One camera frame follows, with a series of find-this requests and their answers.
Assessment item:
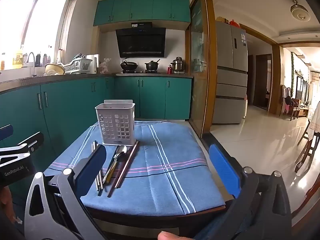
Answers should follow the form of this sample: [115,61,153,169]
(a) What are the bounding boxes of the person's left hand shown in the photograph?
[0,187,12,206]

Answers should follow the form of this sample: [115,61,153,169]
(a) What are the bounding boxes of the yellow bottle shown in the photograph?
[12,46,23,69]

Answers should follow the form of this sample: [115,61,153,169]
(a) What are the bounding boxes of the clear plastic bag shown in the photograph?
[100,58,112,74]

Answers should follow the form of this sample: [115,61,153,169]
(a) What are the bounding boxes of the green cabinets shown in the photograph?
[93,0,192,27]
[0,76,193,202]

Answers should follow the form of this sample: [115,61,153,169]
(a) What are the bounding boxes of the wooden dining chair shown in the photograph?
[281,85,301,121]
[295,119,320,173]

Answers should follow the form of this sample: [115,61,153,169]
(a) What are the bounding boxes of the blue striped cloth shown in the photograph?
[44,120,227,216]

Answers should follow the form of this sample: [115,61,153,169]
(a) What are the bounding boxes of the white plastic utensil basket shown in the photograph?
[95,100,137,146]

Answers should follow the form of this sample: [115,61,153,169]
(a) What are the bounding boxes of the steel stock pot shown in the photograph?
[171,57,186,72]

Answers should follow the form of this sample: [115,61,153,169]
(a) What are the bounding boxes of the silver table knife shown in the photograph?
[92,141,102,193]

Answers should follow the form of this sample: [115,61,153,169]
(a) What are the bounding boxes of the plain steel spoon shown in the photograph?
[101,147,125,181]

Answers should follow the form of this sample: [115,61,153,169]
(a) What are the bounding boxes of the black cooking pot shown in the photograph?
[144,59,161,72]

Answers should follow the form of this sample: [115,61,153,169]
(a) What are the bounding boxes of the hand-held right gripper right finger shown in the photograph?
[195,144,293,240]

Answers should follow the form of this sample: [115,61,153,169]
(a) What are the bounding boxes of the yellow bowl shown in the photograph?
[44,63,65,76]

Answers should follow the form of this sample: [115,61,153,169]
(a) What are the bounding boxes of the brown chopstick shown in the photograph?
[115,141,140,189]
[107,142,137,197]

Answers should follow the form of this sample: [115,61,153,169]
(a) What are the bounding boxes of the round ceiling lamp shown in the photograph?
[290,0,311,22]

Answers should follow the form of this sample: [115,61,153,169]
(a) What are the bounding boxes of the gas stove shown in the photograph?
[122,69,162,75]

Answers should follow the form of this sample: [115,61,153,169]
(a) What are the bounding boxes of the kitchen window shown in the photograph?
[0,0,72,71]

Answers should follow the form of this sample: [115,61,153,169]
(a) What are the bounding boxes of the white dish rack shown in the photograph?
[60,54,93,75]

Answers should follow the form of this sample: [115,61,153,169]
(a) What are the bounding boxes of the black wok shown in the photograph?
[120,58,139,72]

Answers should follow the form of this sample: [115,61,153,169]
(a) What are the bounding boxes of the white jug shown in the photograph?
[86,54,100,74]

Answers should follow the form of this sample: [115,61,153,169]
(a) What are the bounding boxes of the steel faucet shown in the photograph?
[26,52,38,77]

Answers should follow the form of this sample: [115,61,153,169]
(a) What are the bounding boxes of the black range hood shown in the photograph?
[115,22,167,58]

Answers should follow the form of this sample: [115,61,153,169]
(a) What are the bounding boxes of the dark wooden table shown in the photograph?
[82,203,227,232]

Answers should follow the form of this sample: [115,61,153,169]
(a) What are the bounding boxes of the green lower cabinets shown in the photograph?
[0,76,193,202]

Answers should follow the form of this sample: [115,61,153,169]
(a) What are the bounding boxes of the gold-handled steel spoon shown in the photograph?
[103,145,127,183]

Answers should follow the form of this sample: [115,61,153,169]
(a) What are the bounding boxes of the silver refrigerator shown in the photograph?
[212,21,248,125]

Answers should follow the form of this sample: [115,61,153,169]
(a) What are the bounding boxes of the wooden glass sliding door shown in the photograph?
[189,0,217,138]

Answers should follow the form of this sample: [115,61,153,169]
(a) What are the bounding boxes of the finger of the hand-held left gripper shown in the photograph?
[17,132,45,153]
[0,124,13,141]

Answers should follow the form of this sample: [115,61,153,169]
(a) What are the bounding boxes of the green upper cabinets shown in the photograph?
[93,0,192,27]

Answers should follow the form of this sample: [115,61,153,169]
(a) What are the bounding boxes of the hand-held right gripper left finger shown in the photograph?
[24,144,108,240]

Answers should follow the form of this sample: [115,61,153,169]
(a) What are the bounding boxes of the person's right hand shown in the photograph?
[157,231,187,240]

